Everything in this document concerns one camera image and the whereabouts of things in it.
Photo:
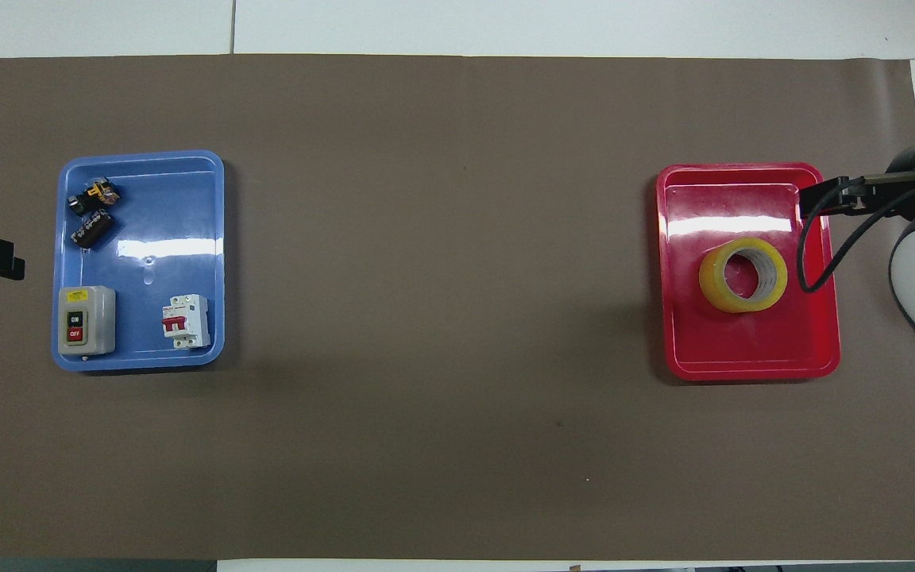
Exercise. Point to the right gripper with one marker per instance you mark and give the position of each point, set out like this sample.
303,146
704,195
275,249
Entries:
909,157

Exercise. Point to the yellow tape roll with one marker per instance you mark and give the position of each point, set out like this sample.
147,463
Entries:
712,283

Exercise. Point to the red plastic tray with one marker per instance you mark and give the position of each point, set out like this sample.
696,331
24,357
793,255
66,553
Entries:
688,342

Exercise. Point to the blue plastic tray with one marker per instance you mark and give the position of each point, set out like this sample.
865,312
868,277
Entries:
187,206

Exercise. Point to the white circuit breaker red lever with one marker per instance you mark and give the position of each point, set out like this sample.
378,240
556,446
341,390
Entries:
191,314

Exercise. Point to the black yellow electronic component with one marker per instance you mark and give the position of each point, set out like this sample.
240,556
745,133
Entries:
96,193

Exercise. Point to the dark cylindrical capacitor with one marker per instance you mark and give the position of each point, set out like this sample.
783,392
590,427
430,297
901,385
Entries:
92,229

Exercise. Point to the grey on-off switch box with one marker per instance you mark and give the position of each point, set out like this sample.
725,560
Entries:
96,310

